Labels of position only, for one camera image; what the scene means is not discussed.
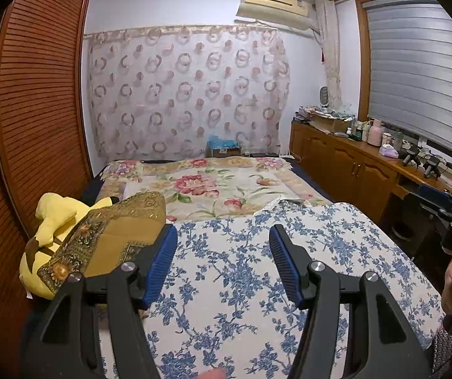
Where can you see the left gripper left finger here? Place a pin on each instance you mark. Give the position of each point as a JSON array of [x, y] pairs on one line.
[[66, 344]]

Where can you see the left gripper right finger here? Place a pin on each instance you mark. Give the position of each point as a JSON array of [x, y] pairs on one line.
[[381, 343]]

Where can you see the golden brown patterned garment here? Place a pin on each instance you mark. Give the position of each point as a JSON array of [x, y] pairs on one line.
[[105, 238]]

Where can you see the person's left hand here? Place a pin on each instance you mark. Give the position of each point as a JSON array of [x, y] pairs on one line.
[[217, 373]]

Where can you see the brown wooden sideboard cabinet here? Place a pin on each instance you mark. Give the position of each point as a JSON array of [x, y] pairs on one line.
[[355, 172]]

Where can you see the small purple plush item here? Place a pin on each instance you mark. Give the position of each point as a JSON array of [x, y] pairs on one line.
[[388, 151]]

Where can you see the pink thermos bottle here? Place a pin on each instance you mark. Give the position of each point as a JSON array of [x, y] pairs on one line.
[[375, 133]]

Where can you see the yellow Pikachu plush toy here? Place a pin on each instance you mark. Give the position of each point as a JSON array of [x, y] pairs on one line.
[[58, 216]]

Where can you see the blue floral white sheet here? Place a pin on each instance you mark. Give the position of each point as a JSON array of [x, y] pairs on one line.
[[223, 304]]

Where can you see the grey window roller blind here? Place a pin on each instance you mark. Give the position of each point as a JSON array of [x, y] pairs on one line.
[[411, 66]]

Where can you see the cardboard box on sideboard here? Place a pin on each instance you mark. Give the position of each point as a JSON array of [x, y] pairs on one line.
[[328, 124]]

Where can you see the floral cream bed quilt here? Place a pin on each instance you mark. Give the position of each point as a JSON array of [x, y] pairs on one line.
[[210, 188]]

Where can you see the box with blue cloth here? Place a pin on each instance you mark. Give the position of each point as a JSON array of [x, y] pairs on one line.
[[221, 148]]

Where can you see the beige tied side curtain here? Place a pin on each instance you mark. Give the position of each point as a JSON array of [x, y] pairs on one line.
[[329, 36]]

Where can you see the red wooden louvered wardrobe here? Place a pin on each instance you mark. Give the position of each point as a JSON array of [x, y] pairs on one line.
[[42, 140]]

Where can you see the pink circle patterned curtain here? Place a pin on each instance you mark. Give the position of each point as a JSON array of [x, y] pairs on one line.
[[165, 93]]

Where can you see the beige wall air conditioner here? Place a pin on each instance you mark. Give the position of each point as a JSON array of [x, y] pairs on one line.
[[289, 13]]

